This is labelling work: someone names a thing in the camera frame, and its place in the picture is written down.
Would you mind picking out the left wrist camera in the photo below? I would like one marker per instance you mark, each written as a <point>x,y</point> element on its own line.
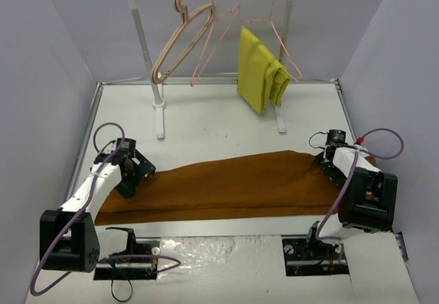
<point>124,149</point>

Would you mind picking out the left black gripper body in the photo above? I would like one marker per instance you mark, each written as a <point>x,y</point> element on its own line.
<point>138,175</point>

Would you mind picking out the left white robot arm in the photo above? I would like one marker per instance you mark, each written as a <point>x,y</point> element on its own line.
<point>68,239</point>

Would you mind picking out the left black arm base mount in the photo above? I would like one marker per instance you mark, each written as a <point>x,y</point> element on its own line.
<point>126,258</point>

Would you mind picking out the pink wire hanger holding trousers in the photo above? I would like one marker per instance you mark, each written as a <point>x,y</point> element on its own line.
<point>281,36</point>

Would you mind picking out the yellow-green folded trousers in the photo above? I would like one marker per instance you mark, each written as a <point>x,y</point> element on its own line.
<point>261,77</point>

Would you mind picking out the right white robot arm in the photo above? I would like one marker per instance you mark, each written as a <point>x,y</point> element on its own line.
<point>367,197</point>

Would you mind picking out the brown trousers with striped waistband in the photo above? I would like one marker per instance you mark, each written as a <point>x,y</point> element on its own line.
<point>273,184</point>

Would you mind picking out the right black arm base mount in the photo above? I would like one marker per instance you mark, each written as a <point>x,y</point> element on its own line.
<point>321,259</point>

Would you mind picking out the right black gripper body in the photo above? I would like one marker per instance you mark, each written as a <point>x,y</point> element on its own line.
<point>329,168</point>

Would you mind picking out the white and silver clothes rack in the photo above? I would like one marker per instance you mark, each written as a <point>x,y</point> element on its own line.
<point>153,69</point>

